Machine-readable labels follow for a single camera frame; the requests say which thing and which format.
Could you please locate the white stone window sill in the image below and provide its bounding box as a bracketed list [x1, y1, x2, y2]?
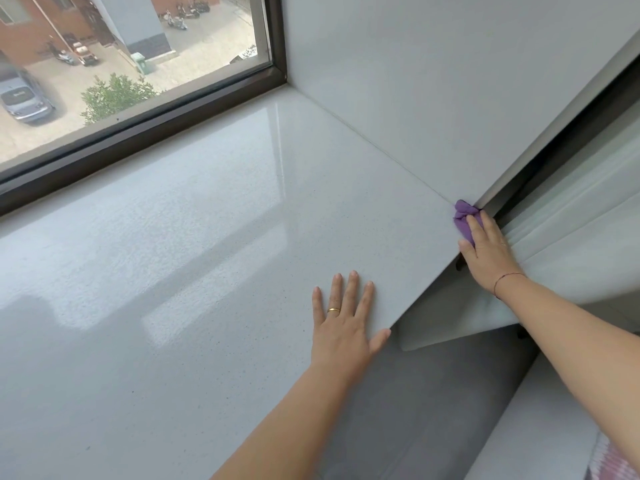
[0, 87, 464, 480]

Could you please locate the person's right forearm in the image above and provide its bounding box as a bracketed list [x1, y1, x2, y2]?
[492, 273, 640, 446]

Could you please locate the person's left forearm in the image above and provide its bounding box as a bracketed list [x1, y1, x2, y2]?
[210, 362, 372, 480]

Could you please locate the red brick building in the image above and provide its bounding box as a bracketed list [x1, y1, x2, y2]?
[0, 0, 117, 66]

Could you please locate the dark brown window frame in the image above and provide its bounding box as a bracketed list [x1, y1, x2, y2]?
[0, 0, 290, 218]

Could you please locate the silver parked car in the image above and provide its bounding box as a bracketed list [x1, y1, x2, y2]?
[0, 76, 56, 125]

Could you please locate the parked red tricycle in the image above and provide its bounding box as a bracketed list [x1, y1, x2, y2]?
[71, 41, 99, 67]

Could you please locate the purple cleaning cloth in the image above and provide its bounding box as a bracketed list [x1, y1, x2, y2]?
[453, 199, 485, 247]

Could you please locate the grey and white building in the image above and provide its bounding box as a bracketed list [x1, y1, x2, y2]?
[91, 0, 179, 59]

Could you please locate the pink striped garment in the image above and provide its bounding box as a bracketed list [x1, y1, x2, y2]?
[585, 434, 640, 480]

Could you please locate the green utility box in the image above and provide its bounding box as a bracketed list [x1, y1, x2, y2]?
[129, 52, 157, 77]

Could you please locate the person's right hand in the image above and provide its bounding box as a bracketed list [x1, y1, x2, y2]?
[458, 210, 527, 298]

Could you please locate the red string bracelet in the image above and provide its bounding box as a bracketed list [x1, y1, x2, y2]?
[493, 272, 527, 299]

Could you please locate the white sheer curtain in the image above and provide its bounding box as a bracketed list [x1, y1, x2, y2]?
[499, 112, 640, 321]

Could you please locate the person's left hand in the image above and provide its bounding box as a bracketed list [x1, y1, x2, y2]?
[311, 270, 392, 381]

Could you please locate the green leafy tree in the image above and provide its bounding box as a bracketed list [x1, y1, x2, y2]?
[80, 73, 162, 127]

